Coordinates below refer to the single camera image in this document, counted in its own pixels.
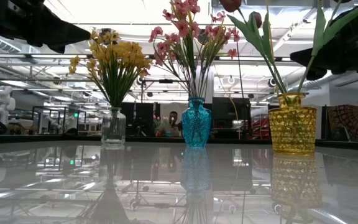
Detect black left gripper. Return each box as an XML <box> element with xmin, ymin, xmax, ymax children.
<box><xmin>0</xmin><ymin>0</ymin><xmax>91</xmax><ymax>54</ymax></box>

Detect yellow artificial flower bunch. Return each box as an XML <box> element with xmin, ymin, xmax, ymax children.
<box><xmin>112</xmin><ymin>40</ymin><xmax>153</xmax><ymax>109</ymax></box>
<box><xmin>88</xmin><ymin>29</ymin><xmax>121</xmax><ymax>109</ymax></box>
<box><xmin>68</xmin><ymin>55</ymin><xmax>117</xmax><ymax>109</ymax></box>

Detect red artificial tulip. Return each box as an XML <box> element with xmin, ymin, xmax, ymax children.
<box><xmin>296</xmin><ymin>0</ymin><xmax>358</xmax><ymax>93</ymax></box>
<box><xmin>247</xmin><ymin>11</ymin><xmax>288</xmax><ymax>96</ymax></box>
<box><xmin>218</xmin><ymin>0</ymin><xmax>287</xmax><ymax>96</ymax></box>

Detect yellow glass vase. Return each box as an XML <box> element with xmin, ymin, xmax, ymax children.
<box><xmin>268</xmin><ymin>92</ymin><xmax>318</xmax><ymax>156</ymax></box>

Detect pink artificial flower bunch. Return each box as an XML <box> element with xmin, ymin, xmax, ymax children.
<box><xmin>147</xmin><ymin>24</ymin><xmax>198</xmax><ymax>99</ymax></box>
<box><xmin>197</xmin><ymin>11</ymin><xmax>241</xmax><ymax>99</ymax></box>
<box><xmin>161</xmin><ymin>0</ymin><xmax>202</xmax><ymax>99</ymax></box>

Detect clear glass vase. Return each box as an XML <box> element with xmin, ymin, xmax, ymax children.
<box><xmin>100</xmin><ymin>107</ymin><xmax>127</xmax><ymax>146</ymax></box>

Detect blue glass vase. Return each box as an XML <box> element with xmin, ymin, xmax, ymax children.
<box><xmin>181</xmin><ymin>96</ymin><xmax>213</xmax><ymax>149</ymax></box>

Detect small potted pink flowers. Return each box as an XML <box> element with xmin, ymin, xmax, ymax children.
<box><xmin>153</xmin><ymin>115</ymin><xmax>169</xmax><ymax>138</ymax></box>

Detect patterned tapestry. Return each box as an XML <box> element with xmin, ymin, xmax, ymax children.
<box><xmin>325</xmin><ymin>104</ymin><xmax>358</xmax><ymax>143</ymax></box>

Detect overhead rig crossbar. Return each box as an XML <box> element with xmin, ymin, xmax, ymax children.
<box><xmin>0</xmin><ymin>53</ymin><xmax>295</xmax><ymax>64</ymax></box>

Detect white robot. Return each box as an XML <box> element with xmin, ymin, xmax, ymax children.
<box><xmin>0</xmin><ymin>85</ymin><xmax>17</xmax><ymax>125</ymax></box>

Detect red object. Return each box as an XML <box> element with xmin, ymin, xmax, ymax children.
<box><xmin>249</xmin><ymin>115</ymin><xmax>272</xmax><ymax>140</ymax></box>

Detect black cabinet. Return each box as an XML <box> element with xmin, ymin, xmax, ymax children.
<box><xmin>211</xmin><ymin>96</ymin><xmax>252</xmax><ymax>140</ymax></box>

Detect black light stand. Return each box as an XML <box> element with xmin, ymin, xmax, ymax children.
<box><xmin>136</xmin><ymin>73</ymin><xmax>189</xmax><ymax>103</ymax></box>

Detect person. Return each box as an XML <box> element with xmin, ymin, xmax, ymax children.
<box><xmin>165</xmin><ymin>110</ymin><xmax>183</xmax><ymax>138</ymax></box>

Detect black cage frame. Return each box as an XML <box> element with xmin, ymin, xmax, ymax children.
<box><xmin>31</xmin><ymin>105</ymin><xmax>87</xmax><ymax>135</ymax></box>

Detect black hanging cable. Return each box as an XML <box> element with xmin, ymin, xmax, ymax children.
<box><xmin>231</xmin><ymin>0</ymin><xmax>246</xmax><ymax>100</ymax></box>

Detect black table frame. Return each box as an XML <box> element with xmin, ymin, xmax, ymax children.
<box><xmin>0</xmin><ymin>133</ymin><xmax>358</xmax><ymax>153</ymax></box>

